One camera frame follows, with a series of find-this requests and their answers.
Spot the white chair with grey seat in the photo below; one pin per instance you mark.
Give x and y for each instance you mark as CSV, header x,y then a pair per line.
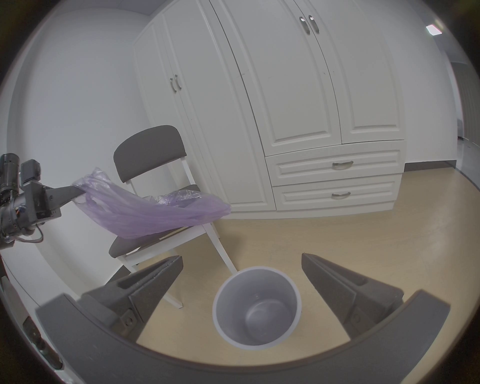
x,y
150,150

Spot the white ceiling light panel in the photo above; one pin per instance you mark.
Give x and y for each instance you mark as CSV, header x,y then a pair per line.
x,y
434,29

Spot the purple plastic bag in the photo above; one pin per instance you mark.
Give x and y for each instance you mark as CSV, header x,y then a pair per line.
x,y
150,215

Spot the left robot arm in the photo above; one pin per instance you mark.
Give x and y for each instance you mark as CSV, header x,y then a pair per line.
x,y
8,172

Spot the white trash bin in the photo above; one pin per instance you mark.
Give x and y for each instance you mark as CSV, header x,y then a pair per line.
x,y
232,296

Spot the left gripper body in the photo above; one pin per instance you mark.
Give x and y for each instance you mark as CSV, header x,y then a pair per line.
x,y
45,204

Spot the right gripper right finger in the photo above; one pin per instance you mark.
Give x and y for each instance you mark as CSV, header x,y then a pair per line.
x,y
345,292

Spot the white wardrobe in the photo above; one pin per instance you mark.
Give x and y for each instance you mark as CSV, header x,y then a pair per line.
x,y
292,93

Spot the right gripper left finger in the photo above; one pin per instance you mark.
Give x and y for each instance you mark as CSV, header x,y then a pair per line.
x,y
146,292

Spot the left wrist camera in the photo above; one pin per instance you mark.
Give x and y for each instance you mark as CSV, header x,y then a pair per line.
x,y
30,170

